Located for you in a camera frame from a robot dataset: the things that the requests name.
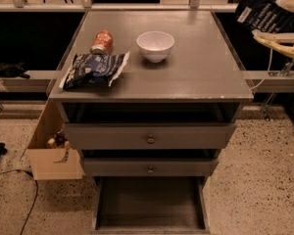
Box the dark blue rxbar wrapper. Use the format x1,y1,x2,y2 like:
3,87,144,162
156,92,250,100
235,0,294,33

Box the grey drawer cabinet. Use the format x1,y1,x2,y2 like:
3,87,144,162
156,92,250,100
50,11,253,164

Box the grey top drawer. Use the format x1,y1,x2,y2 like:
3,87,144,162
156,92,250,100
63,123,236,150

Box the grey middle drawer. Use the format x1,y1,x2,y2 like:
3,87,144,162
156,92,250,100
82,158,219,177

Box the grey open bottom drawer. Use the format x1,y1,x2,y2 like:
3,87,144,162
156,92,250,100
91,177,211,235

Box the white bowl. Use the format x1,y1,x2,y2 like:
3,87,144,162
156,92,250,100
136,31,174,63

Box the orange soda can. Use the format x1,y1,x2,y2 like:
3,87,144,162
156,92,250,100
90,30,114,55

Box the blue chip bag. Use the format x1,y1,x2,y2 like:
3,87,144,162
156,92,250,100
59,52,130,90

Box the items inside cardboard box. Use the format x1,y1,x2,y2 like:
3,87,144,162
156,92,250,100
46,130,71,149

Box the cardboard box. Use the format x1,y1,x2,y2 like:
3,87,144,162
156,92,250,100
26,101,83,180

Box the white hanging cable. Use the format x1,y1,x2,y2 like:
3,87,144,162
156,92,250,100
250,0,281,91

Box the metal bracket strut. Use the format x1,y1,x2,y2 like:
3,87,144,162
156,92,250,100
257,59,294,120

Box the black object on rail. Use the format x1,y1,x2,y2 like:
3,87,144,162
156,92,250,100
0,63,30,79

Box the black floor cable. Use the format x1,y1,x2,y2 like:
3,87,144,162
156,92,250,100
0,168,39,235

